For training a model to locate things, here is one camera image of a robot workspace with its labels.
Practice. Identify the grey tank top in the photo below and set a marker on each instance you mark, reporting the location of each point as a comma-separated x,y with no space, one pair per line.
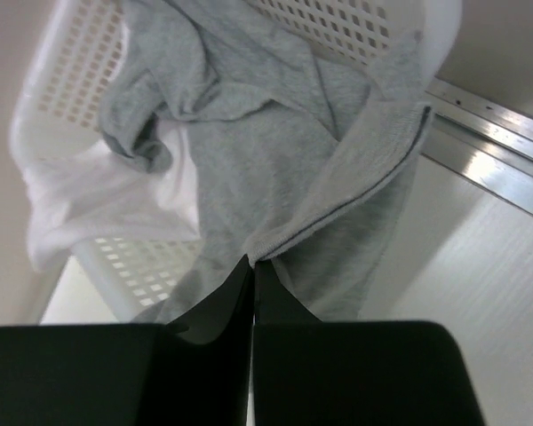
300,160

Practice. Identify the white tank top in basket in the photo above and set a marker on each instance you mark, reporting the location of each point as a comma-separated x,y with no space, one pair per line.
94,194

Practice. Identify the right metal table rail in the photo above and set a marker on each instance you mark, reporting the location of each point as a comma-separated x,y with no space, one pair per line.
487,144

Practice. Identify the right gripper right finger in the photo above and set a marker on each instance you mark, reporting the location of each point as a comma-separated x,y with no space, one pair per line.
310,372

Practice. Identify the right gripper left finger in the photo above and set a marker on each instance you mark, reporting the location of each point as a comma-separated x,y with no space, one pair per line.
193,371

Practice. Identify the white plastic laundry basket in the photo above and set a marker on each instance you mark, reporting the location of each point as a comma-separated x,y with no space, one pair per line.
54,132

